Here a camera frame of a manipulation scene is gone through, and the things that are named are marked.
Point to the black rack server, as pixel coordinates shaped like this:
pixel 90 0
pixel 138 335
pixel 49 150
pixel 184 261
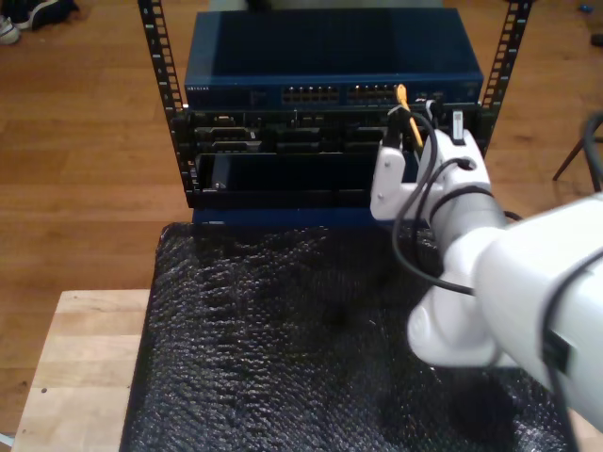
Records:
pixel 282 136

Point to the small blue floor object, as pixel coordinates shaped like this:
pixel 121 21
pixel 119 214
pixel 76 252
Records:
pixel 584 8

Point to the black rack shelf tray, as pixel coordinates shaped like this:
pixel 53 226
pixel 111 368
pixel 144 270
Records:
pixel 282 198

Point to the blue flat device under rack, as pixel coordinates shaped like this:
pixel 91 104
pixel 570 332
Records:
pixel 282 217

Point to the black bubble mat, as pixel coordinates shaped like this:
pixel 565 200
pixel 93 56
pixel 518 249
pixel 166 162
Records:
pixel 235 376

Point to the dark sneaker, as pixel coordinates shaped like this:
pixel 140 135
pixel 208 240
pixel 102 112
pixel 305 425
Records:
pixel 52 11

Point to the white sneaker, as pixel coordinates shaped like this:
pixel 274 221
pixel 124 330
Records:
pixel 7 30

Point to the blue network switch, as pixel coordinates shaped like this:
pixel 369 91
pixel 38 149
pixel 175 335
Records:
pixel 306 47

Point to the black rack frame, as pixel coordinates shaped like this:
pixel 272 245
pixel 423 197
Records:
pixel 162 61

